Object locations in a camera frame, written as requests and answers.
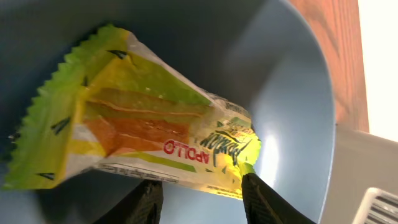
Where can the dark blue plate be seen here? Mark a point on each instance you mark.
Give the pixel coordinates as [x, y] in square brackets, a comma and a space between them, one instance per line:
[261, 55]

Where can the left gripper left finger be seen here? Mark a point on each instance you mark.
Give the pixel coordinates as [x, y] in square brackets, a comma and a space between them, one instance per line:
[142, 205]

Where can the yellow green snack wrapper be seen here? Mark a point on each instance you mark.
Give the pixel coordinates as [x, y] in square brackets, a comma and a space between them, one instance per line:
[113, 105]

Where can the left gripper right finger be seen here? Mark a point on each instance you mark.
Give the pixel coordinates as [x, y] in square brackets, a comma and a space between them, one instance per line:
[263, 205]

